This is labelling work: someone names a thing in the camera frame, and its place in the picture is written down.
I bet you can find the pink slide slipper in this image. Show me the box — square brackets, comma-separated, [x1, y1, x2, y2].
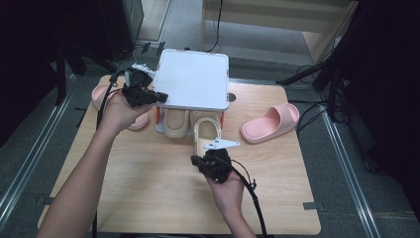
[240, 102, 301, 145]
[91, 82, 151, 132]

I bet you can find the person's right hand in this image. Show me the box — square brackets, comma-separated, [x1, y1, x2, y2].
[205, 171, 246, 213]

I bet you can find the thin black hanging cable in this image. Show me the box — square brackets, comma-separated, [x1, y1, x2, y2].
[203, 0, 224, 54]

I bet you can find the dark metal cabinet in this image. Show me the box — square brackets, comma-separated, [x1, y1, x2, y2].
[98, 0, 145, 62]

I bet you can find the light wooden cabinet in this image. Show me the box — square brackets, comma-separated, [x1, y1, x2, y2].
[199, 0, 360, 65]

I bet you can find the white two-tier shoe rack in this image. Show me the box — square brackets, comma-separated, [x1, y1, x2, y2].
[149, 49, 231, 139]

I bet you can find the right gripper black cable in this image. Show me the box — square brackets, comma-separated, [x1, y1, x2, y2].
[227, 158, 268, 238]

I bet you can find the person's left hand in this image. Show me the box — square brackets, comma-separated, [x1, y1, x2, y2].
[98, 92, 155, 135]

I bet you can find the black tripod stand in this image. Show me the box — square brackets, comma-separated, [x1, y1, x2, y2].
[275, 0, 358, 122]

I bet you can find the metal floor rail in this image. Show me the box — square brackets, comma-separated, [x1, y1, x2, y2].
[0, 74, 77, 230]
[320, 102, 381, 238]

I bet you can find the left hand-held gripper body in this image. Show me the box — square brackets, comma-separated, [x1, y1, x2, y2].
[122, 62, 157, 108]

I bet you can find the black floor cable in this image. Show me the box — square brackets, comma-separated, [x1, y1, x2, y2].
[286, 62, 333, 133]

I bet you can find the black metal stand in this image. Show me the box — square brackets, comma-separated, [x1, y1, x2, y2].
[53, 43, 87, 107]

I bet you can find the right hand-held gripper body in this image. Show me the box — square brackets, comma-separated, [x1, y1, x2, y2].
[198, 138, 241, 184]

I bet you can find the beige clog with holes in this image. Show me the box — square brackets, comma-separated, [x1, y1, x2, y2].
[162, 108, 192, 139]
[191, 110, 223, 159]

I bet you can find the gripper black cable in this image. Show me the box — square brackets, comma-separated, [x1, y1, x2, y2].
[227, 158, 268, 238]
[92, 68, 129, 238]

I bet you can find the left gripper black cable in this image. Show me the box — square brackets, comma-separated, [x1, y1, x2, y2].
[92, 68, 129, 238]

